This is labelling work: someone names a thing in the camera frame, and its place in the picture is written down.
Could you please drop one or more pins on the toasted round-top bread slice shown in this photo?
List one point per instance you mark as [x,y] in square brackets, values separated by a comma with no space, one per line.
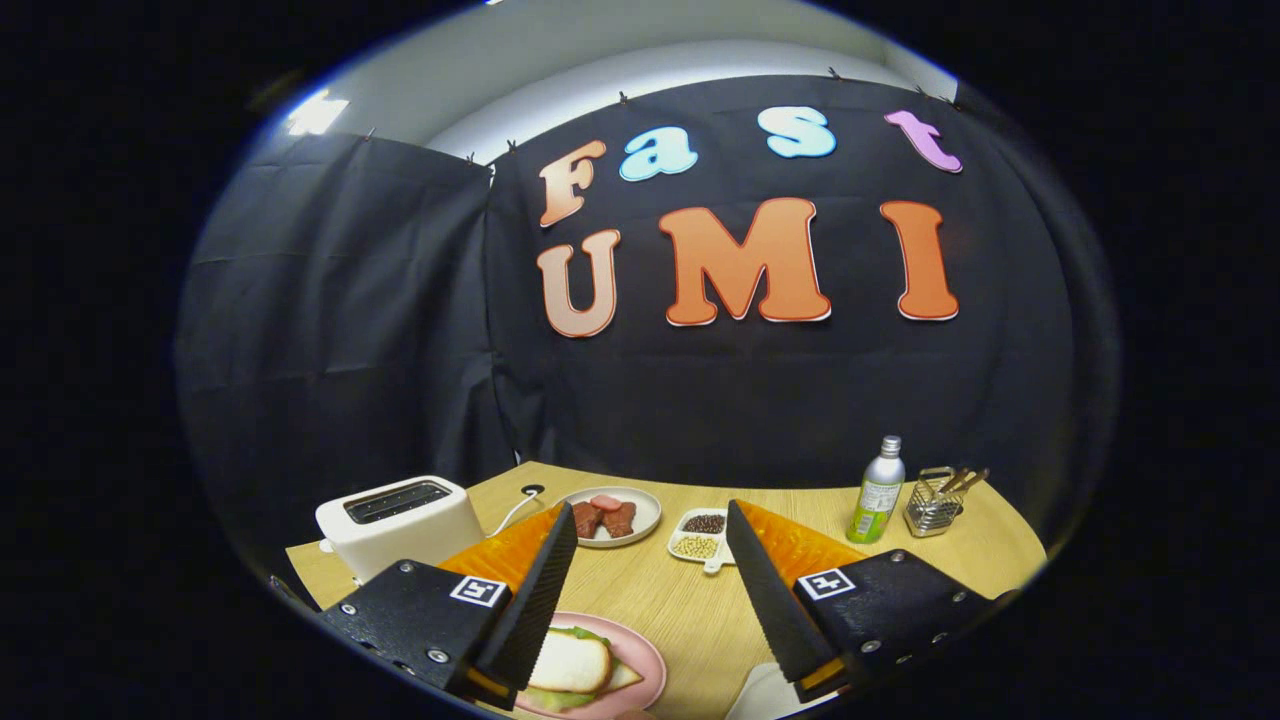
[570,660]

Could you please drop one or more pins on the green lettuce leaf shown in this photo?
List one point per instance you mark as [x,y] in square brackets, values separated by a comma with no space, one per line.
[560,701]

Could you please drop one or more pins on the pink plate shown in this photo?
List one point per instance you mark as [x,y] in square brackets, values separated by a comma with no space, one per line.
[647,650]

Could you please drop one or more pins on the pile of yellow soybeans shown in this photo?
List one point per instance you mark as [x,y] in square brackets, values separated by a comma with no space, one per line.
[696,546]

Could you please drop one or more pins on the white round plate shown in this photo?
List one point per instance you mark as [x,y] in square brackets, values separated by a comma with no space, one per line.
[646,506]

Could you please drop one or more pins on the brown meat piece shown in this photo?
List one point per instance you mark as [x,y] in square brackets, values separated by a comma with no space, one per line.
[620,522]
[587,520]

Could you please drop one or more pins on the white square plate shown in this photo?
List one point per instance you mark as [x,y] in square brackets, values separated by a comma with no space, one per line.
[765,695]

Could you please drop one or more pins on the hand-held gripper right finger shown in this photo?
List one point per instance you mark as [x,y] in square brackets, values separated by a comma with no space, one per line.
[775,610]

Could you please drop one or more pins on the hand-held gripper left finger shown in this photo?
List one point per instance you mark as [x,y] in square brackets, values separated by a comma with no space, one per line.
[535,610]

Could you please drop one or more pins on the ceiling light panel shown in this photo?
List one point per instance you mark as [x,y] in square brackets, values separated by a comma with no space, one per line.
[317,112]

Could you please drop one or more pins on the white divided dish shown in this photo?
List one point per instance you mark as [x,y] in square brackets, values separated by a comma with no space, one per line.
[676,527]

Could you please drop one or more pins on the white toaster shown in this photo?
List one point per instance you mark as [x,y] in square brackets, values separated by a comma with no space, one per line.
[400,540]

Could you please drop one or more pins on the silver bottle with green label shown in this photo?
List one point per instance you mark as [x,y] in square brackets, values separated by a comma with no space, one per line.
[877,500]

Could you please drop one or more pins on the pink sausage slice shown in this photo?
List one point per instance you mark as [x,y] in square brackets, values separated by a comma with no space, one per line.
[606,502]

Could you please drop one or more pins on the pile of dark red beans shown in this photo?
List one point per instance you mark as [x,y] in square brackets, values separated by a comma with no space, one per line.
[704,523]

